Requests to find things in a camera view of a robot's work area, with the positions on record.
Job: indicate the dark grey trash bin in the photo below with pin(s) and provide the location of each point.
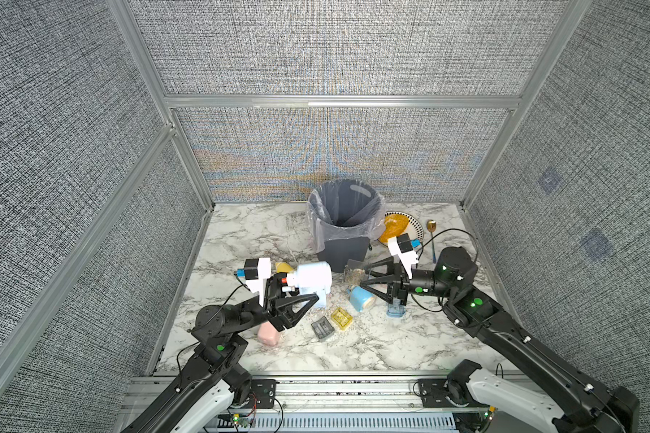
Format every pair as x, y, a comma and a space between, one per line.
337, 253

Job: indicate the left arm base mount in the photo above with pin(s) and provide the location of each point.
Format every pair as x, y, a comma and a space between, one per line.
253, 394

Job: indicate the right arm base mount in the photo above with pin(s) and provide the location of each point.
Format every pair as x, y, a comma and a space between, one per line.
437, 393

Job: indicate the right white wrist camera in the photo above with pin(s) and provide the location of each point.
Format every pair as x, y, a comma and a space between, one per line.
403, 247

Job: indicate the clear grey shavings tray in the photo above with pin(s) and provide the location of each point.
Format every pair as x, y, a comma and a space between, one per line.
354, 273
322, 328

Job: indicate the gold blue spoon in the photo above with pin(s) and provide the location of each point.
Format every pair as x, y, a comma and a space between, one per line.
431, 226

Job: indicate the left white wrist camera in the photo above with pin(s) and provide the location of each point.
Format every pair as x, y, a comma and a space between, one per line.
256, 273

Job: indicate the clear plastic bin liner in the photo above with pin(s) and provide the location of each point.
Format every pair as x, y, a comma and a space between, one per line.
345, 209

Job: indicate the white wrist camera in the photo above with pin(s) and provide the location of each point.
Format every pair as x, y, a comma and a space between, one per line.
256, 273
403, 247

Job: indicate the bright blue pencil sharpener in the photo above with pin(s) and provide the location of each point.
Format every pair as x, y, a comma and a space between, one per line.
361, 299

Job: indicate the clear blue shavings tray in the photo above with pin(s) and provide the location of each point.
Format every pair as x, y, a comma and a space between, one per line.
396, 311

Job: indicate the light blue pencil sharpener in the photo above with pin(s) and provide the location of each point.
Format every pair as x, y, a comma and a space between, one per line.
312, 278

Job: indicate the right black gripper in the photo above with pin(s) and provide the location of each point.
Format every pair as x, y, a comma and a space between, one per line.
402, 289

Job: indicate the clear yellow shavings tray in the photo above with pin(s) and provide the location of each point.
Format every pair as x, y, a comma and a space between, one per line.
341, 318

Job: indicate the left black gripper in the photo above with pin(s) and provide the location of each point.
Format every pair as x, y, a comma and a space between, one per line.
278, 317

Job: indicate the yellow pencil sharpener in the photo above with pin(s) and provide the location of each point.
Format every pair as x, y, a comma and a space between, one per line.
284, 268

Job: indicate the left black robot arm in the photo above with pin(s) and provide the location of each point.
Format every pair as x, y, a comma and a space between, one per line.
213, 380

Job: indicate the pink pencil sharpener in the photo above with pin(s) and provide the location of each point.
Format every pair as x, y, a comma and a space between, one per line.
268, 335

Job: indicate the aluminium front rail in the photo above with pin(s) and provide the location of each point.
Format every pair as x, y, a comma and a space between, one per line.
336, 392

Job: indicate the yellow white patterned bowl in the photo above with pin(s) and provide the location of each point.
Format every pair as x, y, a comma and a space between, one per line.
401, 223

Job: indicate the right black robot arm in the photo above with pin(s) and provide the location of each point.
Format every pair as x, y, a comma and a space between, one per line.
568, 400

